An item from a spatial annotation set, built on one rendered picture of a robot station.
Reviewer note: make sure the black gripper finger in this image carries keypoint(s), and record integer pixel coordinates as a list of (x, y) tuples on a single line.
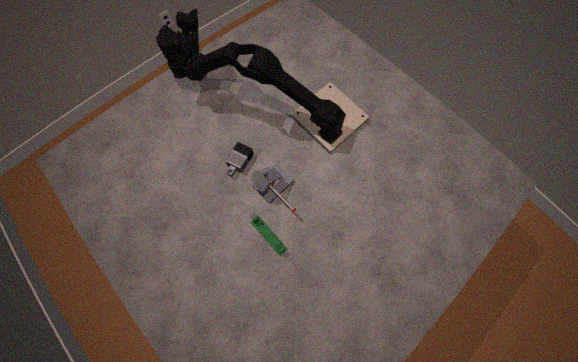
[(195, 34), (194, 13)]

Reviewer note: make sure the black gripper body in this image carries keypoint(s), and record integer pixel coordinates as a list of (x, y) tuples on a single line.
[(188, 24)]

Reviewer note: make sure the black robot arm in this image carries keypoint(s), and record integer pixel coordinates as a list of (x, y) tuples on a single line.
[(264, 67)]

